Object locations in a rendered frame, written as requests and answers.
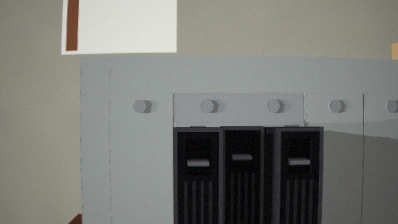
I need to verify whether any tan wooden board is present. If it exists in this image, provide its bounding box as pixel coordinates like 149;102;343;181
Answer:
392;43;398;60

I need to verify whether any grey metal rack frame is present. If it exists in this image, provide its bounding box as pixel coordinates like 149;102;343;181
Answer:
80;55;398;224

